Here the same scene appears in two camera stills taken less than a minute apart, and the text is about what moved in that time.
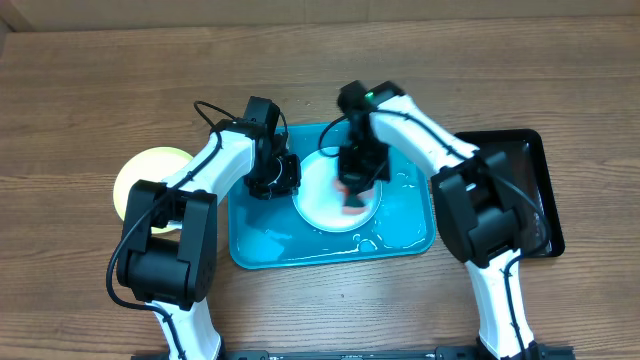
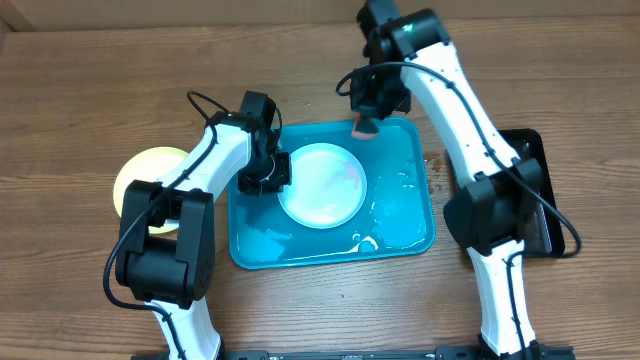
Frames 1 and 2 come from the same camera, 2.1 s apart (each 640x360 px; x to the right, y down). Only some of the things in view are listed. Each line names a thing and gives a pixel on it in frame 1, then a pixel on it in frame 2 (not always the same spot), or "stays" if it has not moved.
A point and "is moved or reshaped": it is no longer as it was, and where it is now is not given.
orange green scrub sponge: [354, 204] is moved or reshaped
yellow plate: [150, 164] stays
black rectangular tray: [539, 225] stays
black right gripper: [353, 178] -> [362, 101]
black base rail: [557, 352] stays
